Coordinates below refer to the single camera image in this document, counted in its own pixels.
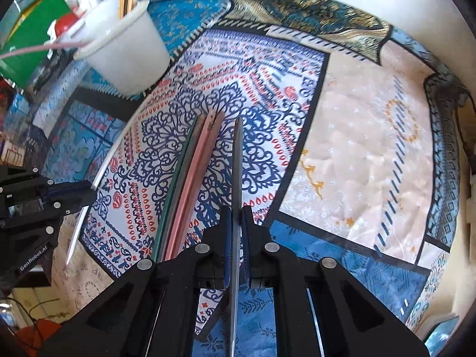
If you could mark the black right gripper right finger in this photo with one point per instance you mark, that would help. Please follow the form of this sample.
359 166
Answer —
319 308

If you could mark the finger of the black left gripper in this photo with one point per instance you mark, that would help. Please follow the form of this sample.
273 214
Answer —
40 215
80 192

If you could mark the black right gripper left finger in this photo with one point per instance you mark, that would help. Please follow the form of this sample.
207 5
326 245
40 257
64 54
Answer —
151 309

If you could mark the grey metal chopstick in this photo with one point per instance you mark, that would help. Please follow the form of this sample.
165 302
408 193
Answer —
236 204

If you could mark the green metal box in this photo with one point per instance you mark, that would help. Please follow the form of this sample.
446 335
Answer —
31 32

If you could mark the pink chopstick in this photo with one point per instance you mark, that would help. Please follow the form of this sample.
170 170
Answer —
193 181

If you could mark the white round plastic tub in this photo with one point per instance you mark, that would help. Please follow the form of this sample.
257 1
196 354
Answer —
126 55

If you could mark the red tomato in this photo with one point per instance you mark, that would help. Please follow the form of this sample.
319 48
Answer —
65 22

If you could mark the patterned patchwork table mat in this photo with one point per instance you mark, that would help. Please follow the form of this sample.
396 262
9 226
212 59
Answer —
352 147

